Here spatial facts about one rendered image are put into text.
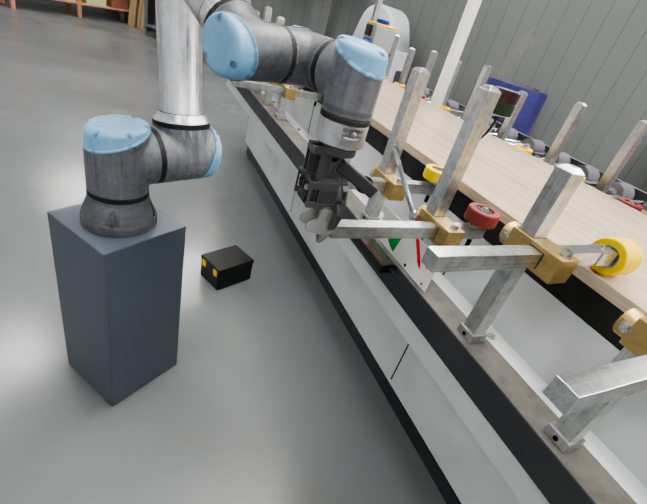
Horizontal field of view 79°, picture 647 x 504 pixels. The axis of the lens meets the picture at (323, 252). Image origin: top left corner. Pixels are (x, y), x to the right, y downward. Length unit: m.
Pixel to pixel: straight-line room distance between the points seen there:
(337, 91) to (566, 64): 5.03
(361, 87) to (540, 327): 0.71
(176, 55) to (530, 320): 1.08
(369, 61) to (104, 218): 0.77
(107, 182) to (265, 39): 0.59
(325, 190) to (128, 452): 1.02
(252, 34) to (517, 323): 0.88
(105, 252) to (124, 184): 0.17
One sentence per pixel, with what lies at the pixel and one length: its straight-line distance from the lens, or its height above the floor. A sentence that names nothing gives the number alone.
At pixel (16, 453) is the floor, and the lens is 1.50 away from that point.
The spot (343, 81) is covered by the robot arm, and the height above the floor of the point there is 1.14.
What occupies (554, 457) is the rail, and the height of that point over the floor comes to 0.70.
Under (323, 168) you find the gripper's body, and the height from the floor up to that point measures 0.98.
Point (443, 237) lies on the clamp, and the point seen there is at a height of 0.85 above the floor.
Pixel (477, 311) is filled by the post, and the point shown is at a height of 0.77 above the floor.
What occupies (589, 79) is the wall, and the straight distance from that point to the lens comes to 5.61.
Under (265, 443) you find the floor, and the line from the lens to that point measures 1.45.
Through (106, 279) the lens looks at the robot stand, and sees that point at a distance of 1.15.
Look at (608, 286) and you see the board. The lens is 0.99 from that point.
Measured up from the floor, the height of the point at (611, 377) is 0.96.
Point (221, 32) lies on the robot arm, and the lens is 0.68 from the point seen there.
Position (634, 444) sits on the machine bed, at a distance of 1.05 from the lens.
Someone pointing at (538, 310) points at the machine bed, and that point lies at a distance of 1.09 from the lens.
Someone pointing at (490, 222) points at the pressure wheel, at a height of 0.89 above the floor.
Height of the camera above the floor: 1.23
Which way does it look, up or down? 31 degrees down
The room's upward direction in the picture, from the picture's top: 16 degrees clockwise
